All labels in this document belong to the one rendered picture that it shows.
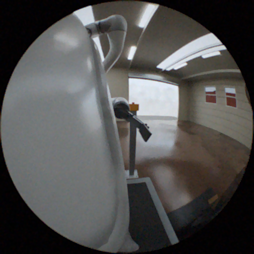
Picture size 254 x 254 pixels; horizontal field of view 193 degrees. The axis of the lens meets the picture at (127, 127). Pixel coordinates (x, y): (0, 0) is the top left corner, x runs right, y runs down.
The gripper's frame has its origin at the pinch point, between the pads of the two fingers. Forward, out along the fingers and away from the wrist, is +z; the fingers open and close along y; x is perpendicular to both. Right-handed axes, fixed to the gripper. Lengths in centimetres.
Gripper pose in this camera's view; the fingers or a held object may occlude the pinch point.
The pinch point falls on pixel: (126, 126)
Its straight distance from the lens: 21.5
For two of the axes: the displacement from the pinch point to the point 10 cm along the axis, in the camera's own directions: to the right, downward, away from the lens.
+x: 4.8, -8.3, -3.0
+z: 1.3, 4.0, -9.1
